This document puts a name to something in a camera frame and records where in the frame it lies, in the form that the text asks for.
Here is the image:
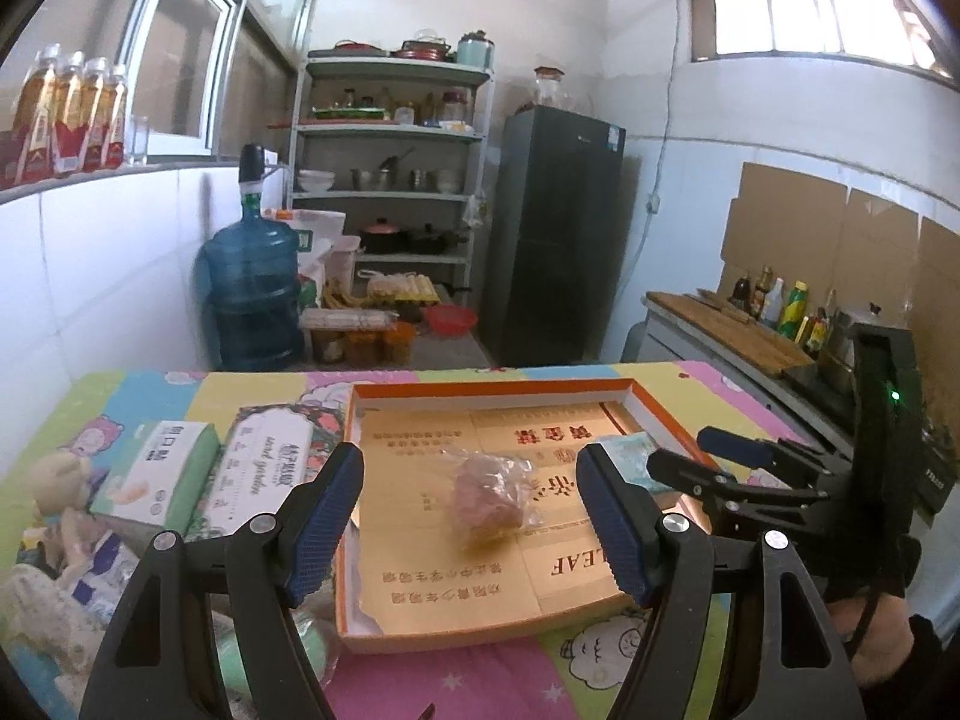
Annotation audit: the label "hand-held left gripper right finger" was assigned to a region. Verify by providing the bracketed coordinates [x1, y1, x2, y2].
[574, 442, 863, 720]

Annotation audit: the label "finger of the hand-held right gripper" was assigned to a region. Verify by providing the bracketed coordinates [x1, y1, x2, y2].
[646, 450, 826, 515]
[696, 426, 852, 477]

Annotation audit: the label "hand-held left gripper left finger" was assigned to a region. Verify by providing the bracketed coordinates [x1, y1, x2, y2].
[79, 441, 366, 720]

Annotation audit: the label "teal soft packet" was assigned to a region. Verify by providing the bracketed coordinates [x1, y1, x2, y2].
[604, 431, 665, 496]

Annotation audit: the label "orange cardboard tray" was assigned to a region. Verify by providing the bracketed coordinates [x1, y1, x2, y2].
[334, 381, 740, 655]

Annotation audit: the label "clear bag with pink filling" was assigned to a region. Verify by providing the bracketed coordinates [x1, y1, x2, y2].
[439, 446, 552, 552]

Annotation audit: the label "light green soft roll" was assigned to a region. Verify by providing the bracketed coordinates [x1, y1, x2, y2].
[214, 604, 338, 698]

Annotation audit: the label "person's right hand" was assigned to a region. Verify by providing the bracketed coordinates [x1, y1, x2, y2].
[825, 591, 920, 687]

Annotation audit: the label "floral tissue pack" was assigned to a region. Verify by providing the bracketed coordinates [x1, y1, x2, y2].
[191, 405, 353, 541]

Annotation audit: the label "wooden cutting board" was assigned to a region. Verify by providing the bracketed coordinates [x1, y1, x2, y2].
[646, 291, 815, 380]

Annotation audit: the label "yellow green bottle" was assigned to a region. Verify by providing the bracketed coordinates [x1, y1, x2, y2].
[776, 281, 809, 340]

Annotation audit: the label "green tissue pack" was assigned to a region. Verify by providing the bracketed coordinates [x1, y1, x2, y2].
[88, 420, 220, 541]

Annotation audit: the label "colourful cartoon mat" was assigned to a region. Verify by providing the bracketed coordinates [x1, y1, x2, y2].
[0, 360, 848, 720]

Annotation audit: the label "clear lidded food box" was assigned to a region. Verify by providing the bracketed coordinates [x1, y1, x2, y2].
[298, 307, 398, 332]

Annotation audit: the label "red plastic basket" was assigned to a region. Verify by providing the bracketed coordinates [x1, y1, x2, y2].
[424, 305, 477, 337]

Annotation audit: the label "tray of yellow rolls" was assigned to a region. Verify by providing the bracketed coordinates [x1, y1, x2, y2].
[366, 270, 440, 308]

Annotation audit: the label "blue water jug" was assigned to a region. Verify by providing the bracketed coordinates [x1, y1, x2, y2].
[199, 195, 305, 372]

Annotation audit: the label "dark grey refrigerator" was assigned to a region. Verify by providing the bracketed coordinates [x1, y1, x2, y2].
[480, 106, 627, 368]

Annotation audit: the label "white plastic container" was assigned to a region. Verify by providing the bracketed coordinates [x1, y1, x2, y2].
[322, 236, 362, 293]

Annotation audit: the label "beige plush bunny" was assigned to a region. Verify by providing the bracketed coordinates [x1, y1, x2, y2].
[19, 446, 143, 620]

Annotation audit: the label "black pot with red lid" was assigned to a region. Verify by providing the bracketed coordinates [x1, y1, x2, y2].
[358, 217, 410, 254]

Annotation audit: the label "white sack with orange print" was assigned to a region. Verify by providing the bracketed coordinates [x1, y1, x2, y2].
[262, 208, 347, 256]

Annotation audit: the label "white lace cloth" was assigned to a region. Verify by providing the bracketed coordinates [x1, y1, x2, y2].
[0, 562, 113, 691]

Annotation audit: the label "black wok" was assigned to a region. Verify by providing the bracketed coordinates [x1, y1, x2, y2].
[409, 223, 462, 254]

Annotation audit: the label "black water pump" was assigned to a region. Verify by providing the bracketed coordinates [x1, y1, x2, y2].
[238, 144, 290, 196]

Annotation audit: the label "glass jar with red lid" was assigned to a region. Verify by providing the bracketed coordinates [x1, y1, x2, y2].
[531, 66, 575, 112]

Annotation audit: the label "white metal shelf rack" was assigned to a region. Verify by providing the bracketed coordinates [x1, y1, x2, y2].
[289, 52, 496, 308]

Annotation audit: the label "barred window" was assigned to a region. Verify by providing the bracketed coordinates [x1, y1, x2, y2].
[690, 0, 946, 83]

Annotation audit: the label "tea bottle with red label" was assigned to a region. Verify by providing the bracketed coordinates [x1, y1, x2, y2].
[52, 51, 87, 177]
[101, 64, 128, 170]
[79, 56, 110, 172]
[13, 45, 61, 185]

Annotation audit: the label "teal pot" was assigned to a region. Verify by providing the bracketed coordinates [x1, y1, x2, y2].
[456, 30, 494, 70]

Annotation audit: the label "red pot with glass lid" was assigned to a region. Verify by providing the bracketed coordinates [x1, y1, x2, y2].
[394, 28, 455, 61]

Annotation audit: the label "aluminium sliding window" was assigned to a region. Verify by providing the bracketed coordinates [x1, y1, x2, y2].
[112, 0, 316, 162]

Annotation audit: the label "brown cardboard wall sheets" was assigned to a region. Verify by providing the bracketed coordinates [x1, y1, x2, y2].
[720, 161, 960, 436]

